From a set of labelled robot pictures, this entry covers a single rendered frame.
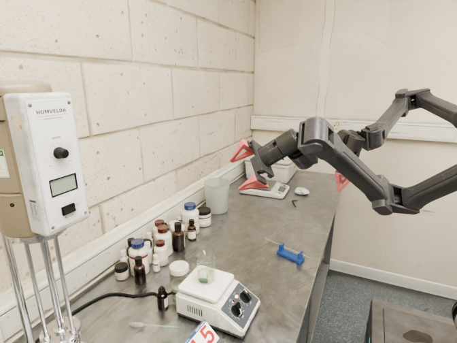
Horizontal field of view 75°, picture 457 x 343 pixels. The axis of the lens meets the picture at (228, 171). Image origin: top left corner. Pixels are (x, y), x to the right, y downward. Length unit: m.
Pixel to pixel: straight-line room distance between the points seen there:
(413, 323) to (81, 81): 1.59
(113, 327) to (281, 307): 0.46
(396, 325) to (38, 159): 1.47
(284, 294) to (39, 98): 0.81
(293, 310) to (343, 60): 1.59
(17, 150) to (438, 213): 2.19
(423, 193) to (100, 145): 0.98
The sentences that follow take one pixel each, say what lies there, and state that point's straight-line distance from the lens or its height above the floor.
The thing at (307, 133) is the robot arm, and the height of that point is 1.25.
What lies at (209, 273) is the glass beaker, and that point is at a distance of 0.85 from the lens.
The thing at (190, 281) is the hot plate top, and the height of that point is 0.84.
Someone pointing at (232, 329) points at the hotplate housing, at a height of 0.77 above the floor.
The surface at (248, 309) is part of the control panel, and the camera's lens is 0.88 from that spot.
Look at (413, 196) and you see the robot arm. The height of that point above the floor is 1.04.
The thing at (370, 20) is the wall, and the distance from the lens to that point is 2.13.
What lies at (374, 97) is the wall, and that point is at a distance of 2.11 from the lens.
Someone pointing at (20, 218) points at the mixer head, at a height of 1.18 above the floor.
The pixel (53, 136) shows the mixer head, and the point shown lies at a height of 1.29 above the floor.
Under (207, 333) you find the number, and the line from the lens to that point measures 0.83.
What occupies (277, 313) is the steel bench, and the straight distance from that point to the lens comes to 0.93.
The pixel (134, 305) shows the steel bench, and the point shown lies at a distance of 0.98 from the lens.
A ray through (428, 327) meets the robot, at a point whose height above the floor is 0.36.
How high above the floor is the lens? 1.37
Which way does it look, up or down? 17 degrees down
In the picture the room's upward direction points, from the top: straight up
